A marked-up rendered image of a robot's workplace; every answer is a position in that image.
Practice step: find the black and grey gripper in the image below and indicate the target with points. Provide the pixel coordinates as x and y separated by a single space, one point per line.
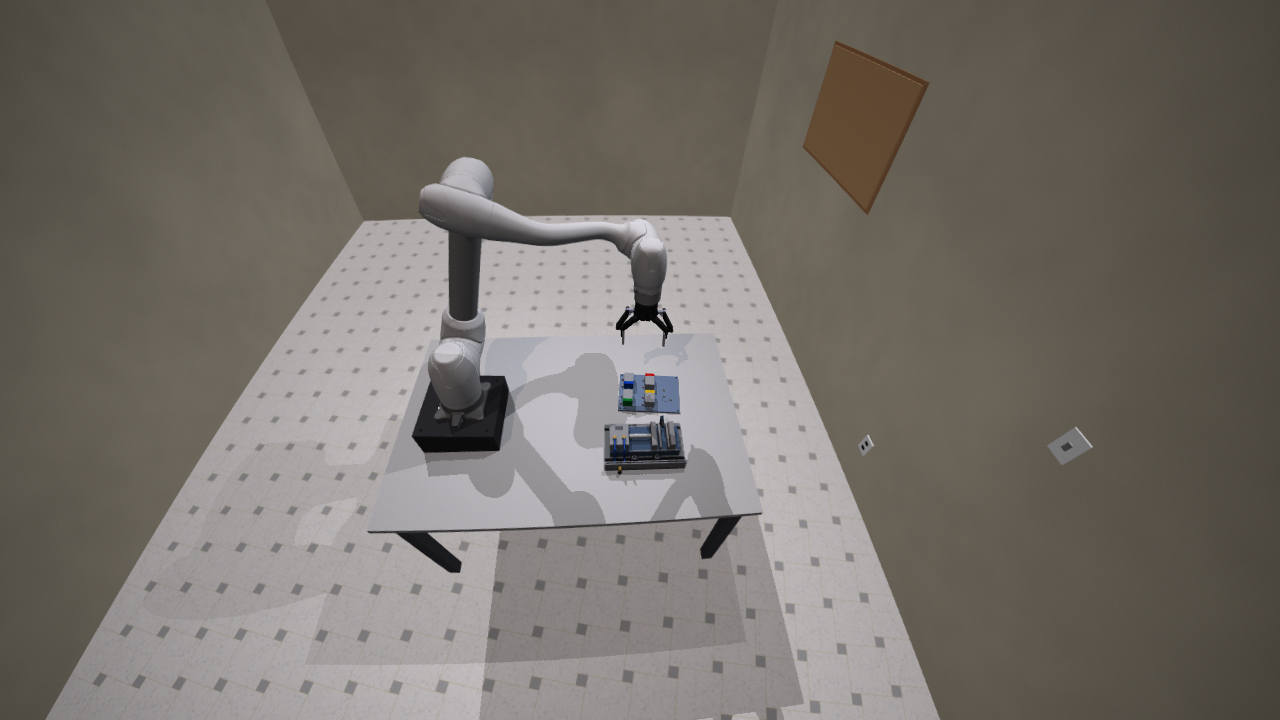
620 325

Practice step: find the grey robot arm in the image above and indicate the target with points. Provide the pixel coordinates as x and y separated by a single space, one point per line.
458 205

